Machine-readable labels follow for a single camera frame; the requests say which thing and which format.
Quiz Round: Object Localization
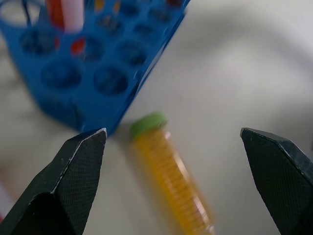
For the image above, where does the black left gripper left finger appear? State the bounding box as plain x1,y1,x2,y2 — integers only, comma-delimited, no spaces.
0,127,108,235

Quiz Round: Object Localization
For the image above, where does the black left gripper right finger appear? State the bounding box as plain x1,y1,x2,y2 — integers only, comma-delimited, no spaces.
240,127,313,235

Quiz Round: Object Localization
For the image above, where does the blue test tube rack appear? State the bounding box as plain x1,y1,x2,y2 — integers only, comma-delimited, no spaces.
0,0,191,137

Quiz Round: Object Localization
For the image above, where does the yellow tube with green cap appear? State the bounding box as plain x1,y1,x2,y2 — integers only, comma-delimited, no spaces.
130,112,217,235

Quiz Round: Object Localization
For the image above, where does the red tube with white label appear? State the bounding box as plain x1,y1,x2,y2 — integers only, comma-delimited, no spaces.
46,0,86,34

